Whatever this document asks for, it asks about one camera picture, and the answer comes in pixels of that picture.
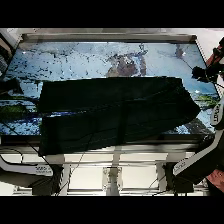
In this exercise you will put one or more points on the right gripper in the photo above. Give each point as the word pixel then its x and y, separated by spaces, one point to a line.
pixel 200 74

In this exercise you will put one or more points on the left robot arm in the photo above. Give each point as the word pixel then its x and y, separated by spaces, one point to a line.
pixel 23 173

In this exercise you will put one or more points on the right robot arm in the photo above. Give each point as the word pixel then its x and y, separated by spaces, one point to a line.
pixel 200 160

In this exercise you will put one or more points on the dark pants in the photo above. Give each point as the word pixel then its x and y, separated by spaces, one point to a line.
pixel 116 113

